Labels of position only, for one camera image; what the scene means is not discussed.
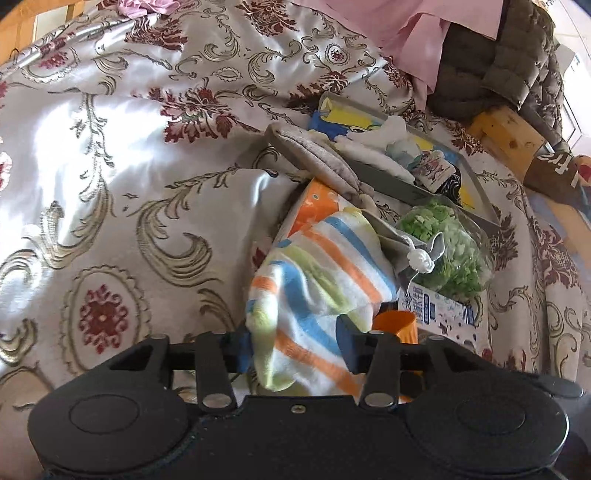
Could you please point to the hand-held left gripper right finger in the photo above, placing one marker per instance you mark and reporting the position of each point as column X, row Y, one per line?
column 347, row 341

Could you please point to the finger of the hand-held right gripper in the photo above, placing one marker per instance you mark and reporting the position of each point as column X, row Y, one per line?
column 556, row 385

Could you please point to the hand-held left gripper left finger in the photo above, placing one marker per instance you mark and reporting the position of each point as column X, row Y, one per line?
column 241, row 353

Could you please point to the striped fleece towel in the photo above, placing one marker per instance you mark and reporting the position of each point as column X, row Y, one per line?
column 314, row 277

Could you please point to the cartoon print tray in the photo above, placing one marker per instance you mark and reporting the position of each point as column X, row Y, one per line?
column 471, row 194

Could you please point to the white soft cloth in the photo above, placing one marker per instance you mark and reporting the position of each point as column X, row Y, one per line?
column 374, row 147

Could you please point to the orange plastic cup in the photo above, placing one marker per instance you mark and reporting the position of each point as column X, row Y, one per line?
column 399, row 325

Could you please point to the blue white carton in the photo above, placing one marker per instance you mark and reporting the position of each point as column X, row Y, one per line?
column 438, row 309

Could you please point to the orange dotted box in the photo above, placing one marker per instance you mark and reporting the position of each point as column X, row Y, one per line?
column 309, row 207

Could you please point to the clear bag of green pieces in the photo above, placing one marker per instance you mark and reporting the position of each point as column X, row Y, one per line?
column 455, row 249

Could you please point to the grey fleece cloth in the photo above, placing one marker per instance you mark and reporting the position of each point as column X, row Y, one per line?
column 318, row 157

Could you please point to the small printed packet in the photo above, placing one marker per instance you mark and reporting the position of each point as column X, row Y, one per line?
column 434, row 170

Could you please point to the floral satin bedspread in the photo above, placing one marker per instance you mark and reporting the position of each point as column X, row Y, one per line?
column 138, row 184

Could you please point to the light blue sock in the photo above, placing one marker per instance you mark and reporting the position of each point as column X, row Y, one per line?
column 406, row 150

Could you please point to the brown bag with white letters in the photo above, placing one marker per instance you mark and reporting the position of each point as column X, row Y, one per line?
column 551, row 173

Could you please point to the pink hanging sheet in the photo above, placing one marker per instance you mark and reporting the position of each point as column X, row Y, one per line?
column 415, row 32

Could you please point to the brown puffer jacket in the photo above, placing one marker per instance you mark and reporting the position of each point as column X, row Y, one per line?
column 498, row 55

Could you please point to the wooden bed frame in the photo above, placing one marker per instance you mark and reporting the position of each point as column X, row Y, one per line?
column 512, row 138

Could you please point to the wooden bed rail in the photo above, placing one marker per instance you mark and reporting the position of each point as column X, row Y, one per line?
column 18, row 23

